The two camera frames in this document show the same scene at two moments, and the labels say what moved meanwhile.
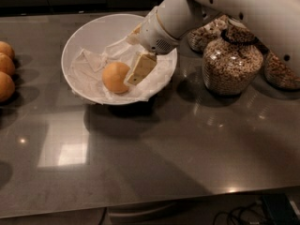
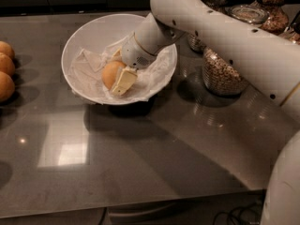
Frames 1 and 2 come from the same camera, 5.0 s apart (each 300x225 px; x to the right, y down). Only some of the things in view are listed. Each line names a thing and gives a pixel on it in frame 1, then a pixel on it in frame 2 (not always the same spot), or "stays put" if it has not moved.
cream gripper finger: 132,37 -> 117,55
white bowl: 97,57 stays put
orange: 113,77 stays put
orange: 7,65 stays put
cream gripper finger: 145,62 -> 125,81
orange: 7,88 stays put
